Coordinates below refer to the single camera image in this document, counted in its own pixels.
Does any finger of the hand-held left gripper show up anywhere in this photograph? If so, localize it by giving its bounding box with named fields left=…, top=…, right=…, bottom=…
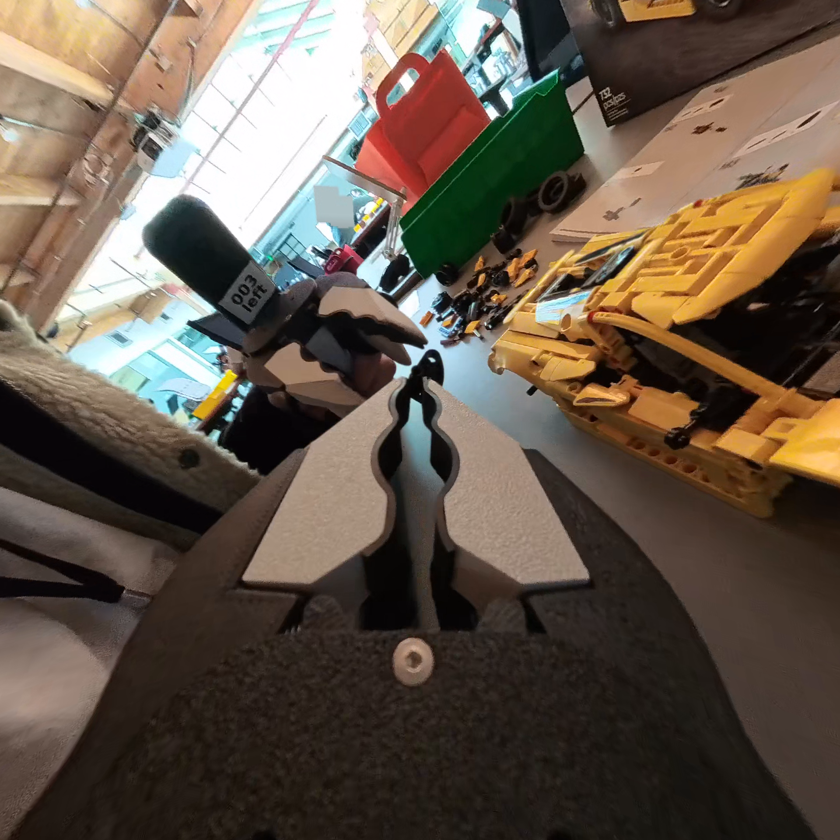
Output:
left=245, top=341, right=370, bottom=419
left=314, top=287, right=429, bottom=350

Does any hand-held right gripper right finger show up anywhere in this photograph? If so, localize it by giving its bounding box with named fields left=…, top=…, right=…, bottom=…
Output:
left=425, top=379, right=592, bottom=588

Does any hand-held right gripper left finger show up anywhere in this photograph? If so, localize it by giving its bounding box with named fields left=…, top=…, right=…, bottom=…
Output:
left=241, top=379, right=403, bottom=593

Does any small black brick piece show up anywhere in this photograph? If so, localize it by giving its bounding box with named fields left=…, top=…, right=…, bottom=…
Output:
left=409, top=349, right=446, bottom=424

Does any yellow brick car model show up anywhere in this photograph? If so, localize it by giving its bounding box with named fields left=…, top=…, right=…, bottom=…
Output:
left=487, top=166, right=840, bottom=521

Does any grey desk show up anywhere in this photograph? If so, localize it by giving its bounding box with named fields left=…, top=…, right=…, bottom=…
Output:
left=367, top=29, right=840, bottom=840

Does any person's left hand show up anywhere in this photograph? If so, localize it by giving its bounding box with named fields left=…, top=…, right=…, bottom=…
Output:
left=356, top=353, right=403, bottom=399

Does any pile of small brick pieces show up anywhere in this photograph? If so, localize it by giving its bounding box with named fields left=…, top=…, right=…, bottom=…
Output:
left=419, top=248, right=542, bottom=345

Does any black toy wheel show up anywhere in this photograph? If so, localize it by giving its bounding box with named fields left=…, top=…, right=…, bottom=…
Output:
left=533, top=171, right=589, bottom=216
left=492, top=196, right=529, bottom=257

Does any green cardboard tray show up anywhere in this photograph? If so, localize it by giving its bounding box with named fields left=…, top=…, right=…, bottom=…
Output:
left=399, top=67, right=586, bottom=282

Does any person's fleece jacket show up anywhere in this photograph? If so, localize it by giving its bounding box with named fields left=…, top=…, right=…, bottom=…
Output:
left=0, top=298, right=265, bottom=534

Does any red paper bag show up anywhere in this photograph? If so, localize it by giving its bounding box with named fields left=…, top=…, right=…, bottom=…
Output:
left=353, top=48, right=494, bottom=214

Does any person's white garment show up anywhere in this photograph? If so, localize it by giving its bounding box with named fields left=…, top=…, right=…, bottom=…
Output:
left=0, top=484, right=204, bottom=742

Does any open instruction booklet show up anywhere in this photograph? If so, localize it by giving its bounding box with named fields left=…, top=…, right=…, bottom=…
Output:
left=550, top=80, right=840, bottom=245

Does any car model set box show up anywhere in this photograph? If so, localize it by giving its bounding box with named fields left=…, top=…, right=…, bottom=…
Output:
left=560, top=0, right=840, bottom=130

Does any metal frame stand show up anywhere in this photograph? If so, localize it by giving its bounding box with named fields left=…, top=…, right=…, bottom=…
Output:
left=320, top=155, right=409, bottom=265

